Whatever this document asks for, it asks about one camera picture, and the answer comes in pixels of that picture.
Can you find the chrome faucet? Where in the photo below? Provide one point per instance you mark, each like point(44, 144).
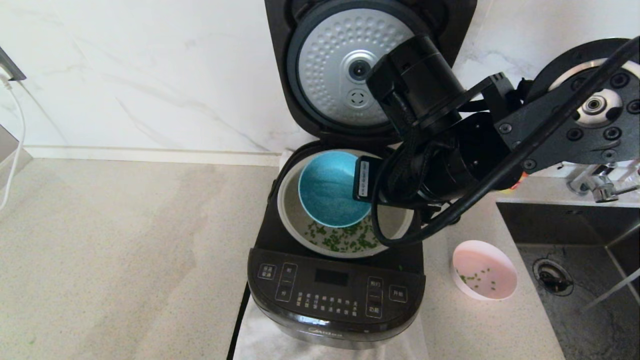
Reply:
point(600, 187)

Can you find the dark grey rice cooker body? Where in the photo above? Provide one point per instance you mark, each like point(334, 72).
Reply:
point(335, 295)

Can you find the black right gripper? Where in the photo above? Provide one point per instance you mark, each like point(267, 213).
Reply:
point(367, 180)

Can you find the dark wall socket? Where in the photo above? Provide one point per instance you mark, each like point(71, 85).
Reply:
point(11, 67)

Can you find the metal sink drain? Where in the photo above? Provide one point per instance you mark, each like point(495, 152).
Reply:
point(552, 277)

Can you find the pink bowl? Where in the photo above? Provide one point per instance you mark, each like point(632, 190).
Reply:
point(490, 260)

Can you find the yellow orange detergent bottle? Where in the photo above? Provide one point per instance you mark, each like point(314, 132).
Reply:
point(512, 186)

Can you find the dark grey rice cooker lid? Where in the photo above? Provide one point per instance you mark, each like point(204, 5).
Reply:
point(325, 60)

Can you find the white cloth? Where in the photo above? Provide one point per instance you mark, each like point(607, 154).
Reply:
point(260, 340)

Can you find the grey flat panel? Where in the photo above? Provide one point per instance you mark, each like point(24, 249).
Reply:
point(10, 155)

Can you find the blue bowl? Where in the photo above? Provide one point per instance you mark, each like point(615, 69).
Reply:
point(327, 190)

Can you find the stainless steel sink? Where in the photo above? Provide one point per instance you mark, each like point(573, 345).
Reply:
point(600, 320)

